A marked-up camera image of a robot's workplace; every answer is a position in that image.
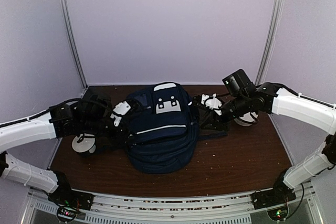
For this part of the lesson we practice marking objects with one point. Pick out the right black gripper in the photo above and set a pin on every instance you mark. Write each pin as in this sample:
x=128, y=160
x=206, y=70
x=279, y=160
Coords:
x=213, y=119

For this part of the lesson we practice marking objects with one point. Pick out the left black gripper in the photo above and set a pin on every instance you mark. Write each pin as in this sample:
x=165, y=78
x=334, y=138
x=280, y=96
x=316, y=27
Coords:
x=122, y=133

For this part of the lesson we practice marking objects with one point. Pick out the navy blue student backpack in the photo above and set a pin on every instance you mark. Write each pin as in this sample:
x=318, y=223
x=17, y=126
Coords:
x=164, y=132

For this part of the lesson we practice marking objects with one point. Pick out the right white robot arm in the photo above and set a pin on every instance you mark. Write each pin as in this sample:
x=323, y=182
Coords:
x=276, y=98

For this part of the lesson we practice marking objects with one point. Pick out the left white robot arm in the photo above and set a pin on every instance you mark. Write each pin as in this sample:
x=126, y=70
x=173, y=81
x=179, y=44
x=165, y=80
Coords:
x=55, y=122

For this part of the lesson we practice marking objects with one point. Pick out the white cup with black base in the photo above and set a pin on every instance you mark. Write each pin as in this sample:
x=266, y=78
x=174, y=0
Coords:
x=84, y=144

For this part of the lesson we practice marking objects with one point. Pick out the white scalloped ceramic bowl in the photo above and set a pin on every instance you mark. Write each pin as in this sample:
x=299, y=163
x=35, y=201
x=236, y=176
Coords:
x=248, y=119

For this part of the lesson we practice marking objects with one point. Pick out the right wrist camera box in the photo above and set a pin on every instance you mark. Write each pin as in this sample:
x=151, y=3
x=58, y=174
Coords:
x=238, y=83

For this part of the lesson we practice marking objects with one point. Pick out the front aluminium rail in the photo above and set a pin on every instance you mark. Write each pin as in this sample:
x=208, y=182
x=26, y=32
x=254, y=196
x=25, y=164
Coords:
x=229, y=208

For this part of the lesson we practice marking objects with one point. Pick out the right aluminium frame post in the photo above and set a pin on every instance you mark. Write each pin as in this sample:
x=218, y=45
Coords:
x=270, y=41

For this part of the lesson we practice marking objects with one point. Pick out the aluminium frame post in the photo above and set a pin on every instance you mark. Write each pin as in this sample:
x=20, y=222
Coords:
x=270, y=41
x=72, y=43

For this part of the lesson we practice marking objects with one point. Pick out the left aluminium frame post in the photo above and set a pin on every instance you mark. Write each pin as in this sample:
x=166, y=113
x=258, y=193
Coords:
x=72, y=43

